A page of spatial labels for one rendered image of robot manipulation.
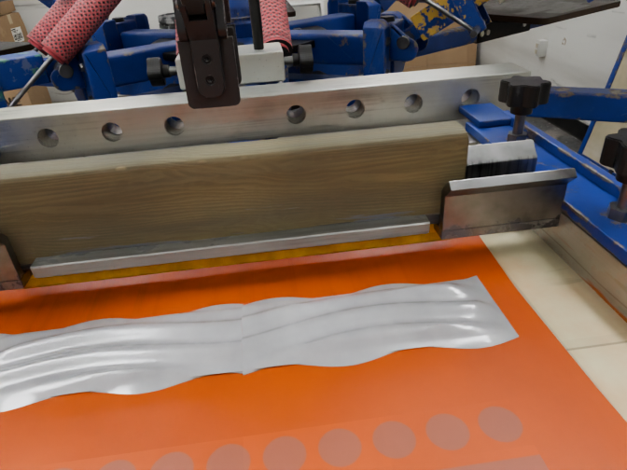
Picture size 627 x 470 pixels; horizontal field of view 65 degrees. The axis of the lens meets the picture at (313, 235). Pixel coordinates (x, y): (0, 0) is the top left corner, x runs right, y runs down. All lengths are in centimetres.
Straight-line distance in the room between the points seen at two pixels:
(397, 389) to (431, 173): 16
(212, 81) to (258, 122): 27
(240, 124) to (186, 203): 22
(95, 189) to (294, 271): 16
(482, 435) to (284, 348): 13
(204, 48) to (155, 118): 29
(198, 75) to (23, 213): 17
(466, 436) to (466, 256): 17
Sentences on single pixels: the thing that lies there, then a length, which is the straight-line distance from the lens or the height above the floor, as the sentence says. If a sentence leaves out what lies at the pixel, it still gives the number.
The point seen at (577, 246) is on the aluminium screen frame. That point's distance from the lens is 42.
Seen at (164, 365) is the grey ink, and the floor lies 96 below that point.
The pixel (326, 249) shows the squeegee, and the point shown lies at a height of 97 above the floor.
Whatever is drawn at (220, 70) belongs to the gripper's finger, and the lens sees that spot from 31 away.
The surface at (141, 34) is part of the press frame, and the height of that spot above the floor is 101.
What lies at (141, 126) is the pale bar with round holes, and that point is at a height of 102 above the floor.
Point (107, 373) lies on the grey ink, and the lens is 34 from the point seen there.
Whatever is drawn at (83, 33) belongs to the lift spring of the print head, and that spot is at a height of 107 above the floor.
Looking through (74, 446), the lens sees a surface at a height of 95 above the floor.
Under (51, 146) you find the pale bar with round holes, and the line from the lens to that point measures 63.
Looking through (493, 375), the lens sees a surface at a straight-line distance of 33.
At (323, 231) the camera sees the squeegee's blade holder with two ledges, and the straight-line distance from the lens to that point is 38.
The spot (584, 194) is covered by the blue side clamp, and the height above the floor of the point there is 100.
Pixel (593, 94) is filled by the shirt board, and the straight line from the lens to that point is 103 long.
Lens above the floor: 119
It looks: 31 degrees down
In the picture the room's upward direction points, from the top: 4 degrees counter-clockwise
